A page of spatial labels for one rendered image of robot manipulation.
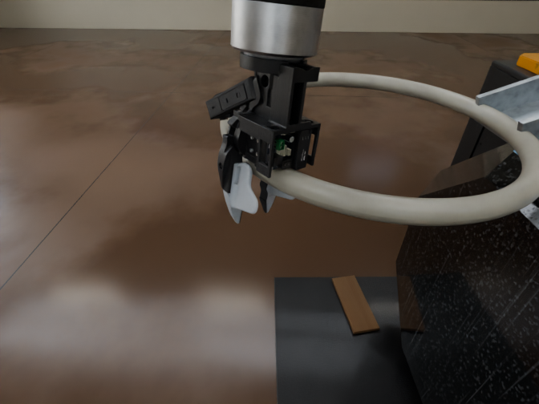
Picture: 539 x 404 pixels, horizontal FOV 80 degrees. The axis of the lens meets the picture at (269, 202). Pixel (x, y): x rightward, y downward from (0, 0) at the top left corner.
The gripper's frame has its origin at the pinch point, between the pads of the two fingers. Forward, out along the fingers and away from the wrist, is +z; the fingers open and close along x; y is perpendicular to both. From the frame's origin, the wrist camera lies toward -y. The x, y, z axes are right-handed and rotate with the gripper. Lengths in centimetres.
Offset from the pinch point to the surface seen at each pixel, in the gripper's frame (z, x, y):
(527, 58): -17, 149, -12
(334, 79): -12.3, 34.2, -16.5
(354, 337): 75, 54, -2
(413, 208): -8.0, 6.2, 19.0
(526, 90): -16, 49, 14
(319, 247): 72, 79, -42
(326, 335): 76, 47, -9
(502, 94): -15.1, 45.7, 11.9
